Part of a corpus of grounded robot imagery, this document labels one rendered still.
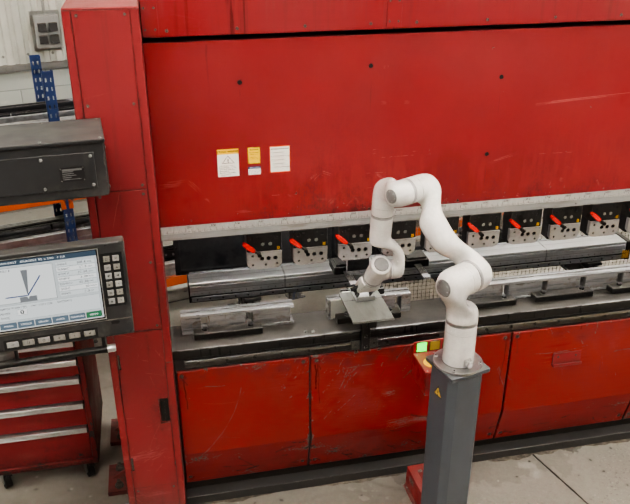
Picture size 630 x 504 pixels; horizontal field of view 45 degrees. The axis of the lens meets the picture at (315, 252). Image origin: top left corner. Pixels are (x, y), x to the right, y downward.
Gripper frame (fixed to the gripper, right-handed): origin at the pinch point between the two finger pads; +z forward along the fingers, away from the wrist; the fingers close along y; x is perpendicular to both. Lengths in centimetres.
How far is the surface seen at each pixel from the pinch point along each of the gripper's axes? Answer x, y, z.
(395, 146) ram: -45, -13, -48
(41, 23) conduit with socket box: -343, 149, 216
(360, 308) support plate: 8.7, 4.5, -4.3
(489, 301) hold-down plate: 10, -61, 7
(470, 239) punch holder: -13, -50, -15
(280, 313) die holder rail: 0.9, 36.6, 11.6
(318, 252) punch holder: -16.4, 19.9, -12.6
